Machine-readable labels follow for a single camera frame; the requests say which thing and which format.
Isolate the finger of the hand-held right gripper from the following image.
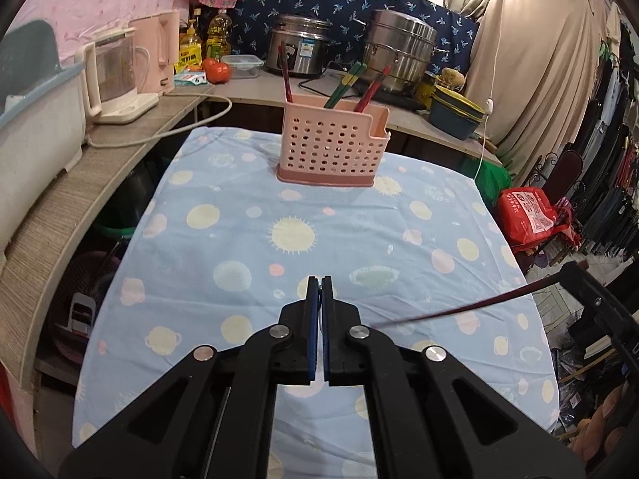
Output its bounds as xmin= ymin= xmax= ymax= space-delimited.
xmin=558 ymin=261 xmax=639 ymax=357

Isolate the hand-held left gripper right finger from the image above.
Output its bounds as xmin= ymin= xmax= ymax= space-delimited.
xmin=322 ymin=274 xmax=588 ymax=479

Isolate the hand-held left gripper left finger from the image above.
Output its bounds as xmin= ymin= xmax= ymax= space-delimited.
xmin=59 ymin=275 xmax=321 ymax=479

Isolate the pink perforated utensil basket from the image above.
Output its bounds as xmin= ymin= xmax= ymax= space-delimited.
xmin=276 ymin=99 xmax=391 ymax=190

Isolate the bright red chopstick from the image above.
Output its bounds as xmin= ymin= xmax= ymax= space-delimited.
xmin=356 ymin=77 xmax=385 ymax=113
xmin=354 ymin=65 xmax=391 ymax=113

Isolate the green chopstick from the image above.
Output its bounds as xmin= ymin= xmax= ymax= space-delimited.
xmin=324 ymin=62 xmax=363 ymax=109

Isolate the red shopping bag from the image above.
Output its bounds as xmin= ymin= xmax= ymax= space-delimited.
xmin=493 ymin=186 xmax=571 ymax=253

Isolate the dark metal chair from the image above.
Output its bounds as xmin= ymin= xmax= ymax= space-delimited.
xmin=528 ymin=148 xmax=586 ymax=201

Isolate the rack of hanging clothes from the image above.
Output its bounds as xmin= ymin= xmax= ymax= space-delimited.
xmin=573 ymin=24 xmax=639 ymax=261

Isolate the blue planet print tablecloth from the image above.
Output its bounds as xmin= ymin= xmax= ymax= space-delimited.
xmin=71 ymin=126 xmax=560 ymax=479

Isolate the green plastic bag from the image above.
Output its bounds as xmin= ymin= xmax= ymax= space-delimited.
xmin=461 ymin=156 xmax=513 ymax=206

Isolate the stack of blue bowls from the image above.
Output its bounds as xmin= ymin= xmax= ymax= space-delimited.
xmin=428 ymin=84 xmax=488 ymax=141

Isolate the beige curtain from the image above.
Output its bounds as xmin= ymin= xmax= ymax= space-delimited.
xmin=443 ymin=0 xmax=608 ymax=181

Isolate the black induction cooktop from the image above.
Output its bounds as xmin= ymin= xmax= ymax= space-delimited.
xmin=348 ymin=84 xmax=426 ymax=111

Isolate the brown loofah sponge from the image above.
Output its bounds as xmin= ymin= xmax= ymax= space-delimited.
xmin=438 ymin=67 xmax=467 ymax=91

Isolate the clear food container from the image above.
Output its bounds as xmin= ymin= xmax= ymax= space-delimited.
xmin=219 ymin=53 xmax=265 ymax=80

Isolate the red tomato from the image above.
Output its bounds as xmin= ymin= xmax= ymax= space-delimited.
xmin=200 ymin=57 xmax=233 ymax=85

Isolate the blue green packet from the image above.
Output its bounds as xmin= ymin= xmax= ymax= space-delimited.
xmin=173 ymin=70 xmax=210 ymax=87

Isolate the steel rice cooker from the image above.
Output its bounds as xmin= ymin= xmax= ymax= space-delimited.
xmin=264 ymin=13 xmax=333 ymax=79

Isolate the steel steamer pot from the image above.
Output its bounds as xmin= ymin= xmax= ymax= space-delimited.
xmin=360 ymin=8 xmax=448 ymax=97

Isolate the grey wooden counter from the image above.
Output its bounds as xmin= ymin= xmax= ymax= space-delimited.
xmin=0 ymin=67 xmax=503 ymax=391

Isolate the yellow label seasoning bottle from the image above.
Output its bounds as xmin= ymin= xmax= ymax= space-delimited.
xmin=178 ymin=18 xmax=203 ymax=74

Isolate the cooking oil bottle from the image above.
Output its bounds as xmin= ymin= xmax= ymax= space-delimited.
xmin=204 ymin=9 xmax=234 ymax=61

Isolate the glass kettle white base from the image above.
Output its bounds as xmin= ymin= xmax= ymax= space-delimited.
xmin=80 ymin=27 xmax=161 ymax=126

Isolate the pink electric kettle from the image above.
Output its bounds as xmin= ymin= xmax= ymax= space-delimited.
xmin=131 ymin=9 xmax=181 ymax=96

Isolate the navy floral cloth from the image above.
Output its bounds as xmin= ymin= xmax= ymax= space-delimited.
xmin=234 ymin=0 xmax=481 ymax=83

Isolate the white plastic tub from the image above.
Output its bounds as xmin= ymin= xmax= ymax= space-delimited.
xmin=0 ymin=62 xmax=87 ymax=256

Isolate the white power cable with switch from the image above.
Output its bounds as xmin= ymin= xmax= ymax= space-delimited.
xmin=473 ymin=0 xmax=506 ymax=181

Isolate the white kettle cable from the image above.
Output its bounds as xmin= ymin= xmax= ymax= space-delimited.
xmin=84 ymin=94 xmax=234 ymax=150

